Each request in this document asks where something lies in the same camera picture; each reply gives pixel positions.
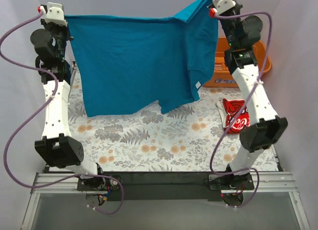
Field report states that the teal blue t shirt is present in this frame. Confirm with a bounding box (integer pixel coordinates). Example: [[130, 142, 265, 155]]
[[66, 0, 218, 117]]

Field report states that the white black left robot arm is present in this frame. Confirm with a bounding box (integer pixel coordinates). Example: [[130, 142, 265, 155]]
[[30, 19, 106, 190]]

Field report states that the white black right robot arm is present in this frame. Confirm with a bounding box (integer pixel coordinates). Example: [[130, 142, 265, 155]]
[[213, 0, 288, 189]]

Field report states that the orange plastic basket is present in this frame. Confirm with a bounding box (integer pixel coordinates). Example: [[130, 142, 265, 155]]
[[204, 37, 266, 88]]

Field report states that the folded red printed t shirt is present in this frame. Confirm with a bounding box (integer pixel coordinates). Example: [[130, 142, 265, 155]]
[[216, 98, 250, 134]]

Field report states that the floral patterned table mat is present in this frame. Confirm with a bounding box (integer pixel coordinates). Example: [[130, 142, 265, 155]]
[[69, 72, 241, 171]]

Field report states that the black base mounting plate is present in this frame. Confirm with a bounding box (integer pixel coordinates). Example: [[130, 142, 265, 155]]
[[76, 171, 255, 202]]

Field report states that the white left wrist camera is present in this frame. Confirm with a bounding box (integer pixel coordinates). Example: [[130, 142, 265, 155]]
[[38, 2, 68, 27]]

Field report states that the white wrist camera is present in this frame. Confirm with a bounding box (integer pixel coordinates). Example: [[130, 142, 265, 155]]
[[38, 2, 68, 27], [208, 0, 236, 18]]

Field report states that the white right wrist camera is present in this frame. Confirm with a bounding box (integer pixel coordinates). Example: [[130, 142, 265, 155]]
[[208, 0, 236, 18]]

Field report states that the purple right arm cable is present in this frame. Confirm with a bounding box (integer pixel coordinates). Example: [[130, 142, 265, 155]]
[[209, 11, 274, 209]]

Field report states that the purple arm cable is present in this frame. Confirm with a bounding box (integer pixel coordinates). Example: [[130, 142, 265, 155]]
[[0, 11, 125, 215], [209, 11, 274, 209]]

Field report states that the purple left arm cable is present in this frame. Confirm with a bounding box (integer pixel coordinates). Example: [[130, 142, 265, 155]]
[[0, 11, 125, 215]]

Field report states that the aluminium frame rail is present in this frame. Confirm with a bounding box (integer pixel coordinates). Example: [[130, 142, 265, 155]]
[[34, 171, 299, 193]]

